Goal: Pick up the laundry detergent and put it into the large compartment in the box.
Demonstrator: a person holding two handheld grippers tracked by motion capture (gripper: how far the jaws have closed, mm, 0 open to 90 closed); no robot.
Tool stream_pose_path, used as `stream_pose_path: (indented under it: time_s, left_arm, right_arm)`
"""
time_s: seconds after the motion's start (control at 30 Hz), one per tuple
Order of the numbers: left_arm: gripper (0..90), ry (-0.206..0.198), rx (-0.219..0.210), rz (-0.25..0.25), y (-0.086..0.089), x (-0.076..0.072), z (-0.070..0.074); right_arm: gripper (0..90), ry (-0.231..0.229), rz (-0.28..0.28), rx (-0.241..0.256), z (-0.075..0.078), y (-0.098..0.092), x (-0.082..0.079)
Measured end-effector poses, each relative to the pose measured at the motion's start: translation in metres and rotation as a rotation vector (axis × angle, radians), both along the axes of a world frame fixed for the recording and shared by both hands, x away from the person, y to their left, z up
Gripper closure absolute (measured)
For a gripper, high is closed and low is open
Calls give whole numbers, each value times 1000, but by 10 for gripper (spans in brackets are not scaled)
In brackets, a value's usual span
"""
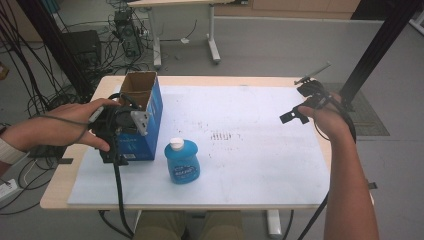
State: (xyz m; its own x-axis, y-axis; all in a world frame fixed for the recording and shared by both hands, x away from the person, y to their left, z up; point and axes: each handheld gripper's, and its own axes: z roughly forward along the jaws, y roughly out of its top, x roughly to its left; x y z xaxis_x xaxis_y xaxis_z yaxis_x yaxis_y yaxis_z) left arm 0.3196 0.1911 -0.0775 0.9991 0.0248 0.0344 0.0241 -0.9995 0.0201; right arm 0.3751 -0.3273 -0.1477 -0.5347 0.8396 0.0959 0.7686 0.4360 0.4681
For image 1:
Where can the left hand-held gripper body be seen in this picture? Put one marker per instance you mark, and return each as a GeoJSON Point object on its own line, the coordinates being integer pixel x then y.
{"type": "Point", "coordinates": [113, 121]}

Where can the black equipment case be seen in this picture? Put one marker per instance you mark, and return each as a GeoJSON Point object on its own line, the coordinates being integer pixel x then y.
{"type": "Point", "coordinates": [81, 46]}

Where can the blue cardboard box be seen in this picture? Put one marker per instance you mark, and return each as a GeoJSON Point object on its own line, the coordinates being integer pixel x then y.
{"type": "Point", "coordinates": [150, 130]}

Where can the blue bottle with white cap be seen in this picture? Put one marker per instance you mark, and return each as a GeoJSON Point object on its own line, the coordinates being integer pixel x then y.
{"type": "Point", "coordinates": [182, 163]}

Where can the white table leg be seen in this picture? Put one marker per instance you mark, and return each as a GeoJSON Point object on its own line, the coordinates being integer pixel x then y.
{"type": "Point", "coordinates": [274, 223]}

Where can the white sleeve cuff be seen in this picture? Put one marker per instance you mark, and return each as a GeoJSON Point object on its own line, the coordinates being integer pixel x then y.
{"type": "Point", "coordinates": [10, 151]}

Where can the white background desk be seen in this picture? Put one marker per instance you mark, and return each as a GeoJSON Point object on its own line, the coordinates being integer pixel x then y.
{"type": "Point", "coordinates": [212, 36]}

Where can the black metal stand post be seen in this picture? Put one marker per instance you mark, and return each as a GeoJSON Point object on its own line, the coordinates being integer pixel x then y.
{"type": "Point", "coordinates": [376, 46]}
{"type": "Point", "coordinates": [56, 50]}

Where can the person's right leg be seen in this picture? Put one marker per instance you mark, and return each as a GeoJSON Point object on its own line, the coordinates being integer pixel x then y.
{"type": "Point", "coordinates": [223, 226]}

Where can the grey tape strip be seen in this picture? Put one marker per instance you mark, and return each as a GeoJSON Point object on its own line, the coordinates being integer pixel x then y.
{"type": "Point", "coordinates": [372, 185]}
{"type": "Point", "coordinates": [65, 161]}

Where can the white power strip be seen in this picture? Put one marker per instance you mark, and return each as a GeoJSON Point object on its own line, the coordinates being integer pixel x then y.
{"type": "Point", "coordinates": [7, 190]}

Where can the white table mat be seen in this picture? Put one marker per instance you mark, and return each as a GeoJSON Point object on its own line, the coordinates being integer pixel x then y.
{"type": "Point", "coordinates": [250, 160]}

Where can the person's left hand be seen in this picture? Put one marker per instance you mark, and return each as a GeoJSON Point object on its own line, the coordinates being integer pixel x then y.
{"type": "Point", "coordinates": [66, 125]}

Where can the person's leg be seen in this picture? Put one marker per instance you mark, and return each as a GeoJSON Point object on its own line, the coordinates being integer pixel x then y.
{"type": "Point", "coordinates": [160, 226]}
{"type": "Point", "coordinates": [223, 226]}

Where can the person's left leg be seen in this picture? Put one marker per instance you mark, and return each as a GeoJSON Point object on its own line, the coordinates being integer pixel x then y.
{"type": "Point", "coordinates": [160, 226]}

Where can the person's right hand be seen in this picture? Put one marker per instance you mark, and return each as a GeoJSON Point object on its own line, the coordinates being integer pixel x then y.
{"type": "Point", "coordinates": [331, 120]}

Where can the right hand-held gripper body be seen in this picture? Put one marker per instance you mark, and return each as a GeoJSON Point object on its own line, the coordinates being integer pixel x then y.
{"type": "Point", "coordinates": [311, 91]}

